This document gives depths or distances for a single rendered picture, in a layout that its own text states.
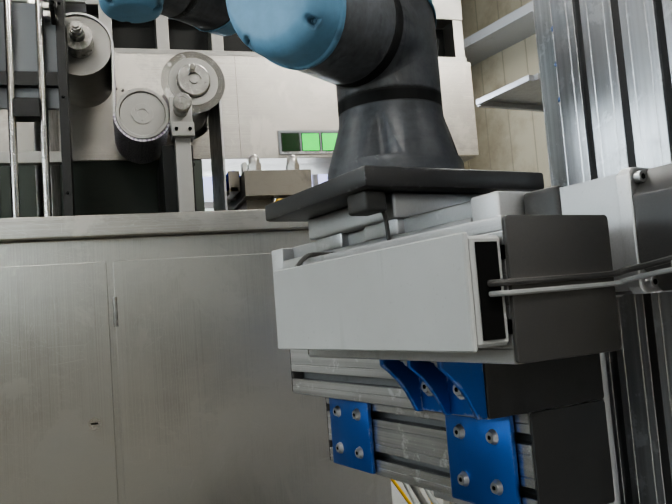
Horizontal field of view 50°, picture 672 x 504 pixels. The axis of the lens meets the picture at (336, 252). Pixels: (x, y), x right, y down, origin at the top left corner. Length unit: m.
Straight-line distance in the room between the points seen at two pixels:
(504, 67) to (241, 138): 3.37
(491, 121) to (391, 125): 4.54
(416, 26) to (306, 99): 1.39
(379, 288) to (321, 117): 1.69
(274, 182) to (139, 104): 0.36
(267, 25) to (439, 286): 0.34
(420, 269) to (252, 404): 1.01
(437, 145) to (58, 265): 0.86
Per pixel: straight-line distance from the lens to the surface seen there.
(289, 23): 0.67
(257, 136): 2.10
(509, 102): 4.16
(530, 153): 4.98
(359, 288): 0.51
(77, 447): 1.43
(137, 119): 1.74
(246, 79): 2.15
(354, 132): 0.77
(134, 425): 1.42
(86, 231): 1.40
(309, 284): 0.58
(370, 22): 0.72
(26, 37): 1.70
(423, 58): 0.80
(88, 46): 1.75
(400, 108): 0.77
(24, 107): 1.62
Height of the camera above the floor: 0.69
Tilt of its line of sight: 5 degrees up
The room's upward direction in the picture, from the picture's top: 4 degrees counter-clockwise
